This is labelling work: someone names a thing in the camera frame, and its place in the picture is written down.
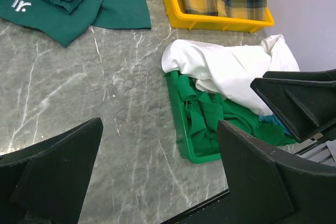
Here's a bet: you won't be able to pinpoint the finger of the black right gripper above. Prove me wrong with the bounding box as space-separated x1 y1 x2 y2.
250 69 335 143

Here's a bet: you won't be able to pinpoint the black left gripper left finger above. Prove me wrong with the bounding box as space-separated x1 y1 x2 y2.
1 118 103 223

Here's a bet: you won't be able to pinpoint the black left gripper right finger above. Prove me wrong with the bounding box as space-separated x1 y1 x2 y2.
217 121 335 223

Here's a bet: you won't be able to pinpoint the white flower print t-shirt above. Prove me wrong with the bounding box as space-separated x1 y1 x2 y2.
161 35 299 116

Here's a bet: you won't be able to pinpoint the light blue cloth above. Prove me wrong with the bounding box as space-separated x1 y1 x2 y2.
258 115 290 135

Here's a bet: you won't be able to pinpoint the green cloth in tray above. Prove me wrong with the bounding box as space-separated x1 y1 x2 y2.
175 74 297 154

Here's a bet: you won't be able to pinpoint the green plastic tray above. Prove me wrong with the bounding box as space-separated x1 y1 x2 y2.
165 71 221 164

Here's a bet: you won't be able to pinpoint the yellow plastic tray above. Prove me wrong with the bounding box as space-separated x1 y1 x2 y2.
163 0 275 33

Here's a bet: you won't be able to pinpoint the dark green folded pants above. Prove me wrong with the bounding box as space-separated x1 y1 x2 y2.
1 0 151 47

